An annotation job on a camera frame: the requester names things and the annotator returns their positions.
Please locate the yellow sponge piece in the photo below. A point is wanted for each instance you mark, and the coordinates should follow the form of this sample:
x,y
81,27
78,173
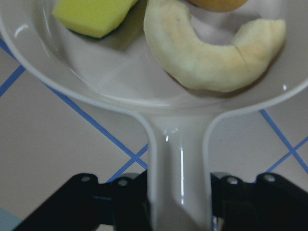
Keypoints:
x,y
94,18

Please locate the pale banana peel toy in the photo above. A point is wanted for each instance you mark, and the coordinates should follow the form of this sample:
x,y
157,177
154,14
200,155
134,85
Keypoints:
x,y
201,66

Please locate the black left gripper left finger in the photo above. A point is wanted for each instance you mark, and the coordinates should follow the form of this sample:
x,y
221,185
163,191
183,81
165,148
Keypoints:
x,y
83,204

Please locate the beige plastic dustpan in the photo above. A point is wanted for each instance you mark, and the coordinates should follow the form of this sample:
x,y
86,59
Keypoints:
x,y
121,74

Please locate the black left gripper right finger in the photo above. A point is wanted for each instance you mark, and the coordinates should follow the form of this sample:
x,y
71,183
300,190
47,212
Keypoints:
x,y
270,203

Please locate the yellow lemon-shaped toy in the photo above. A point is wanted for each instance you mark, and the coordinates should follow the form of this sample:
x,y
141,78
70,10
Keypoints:
x,y
219,6

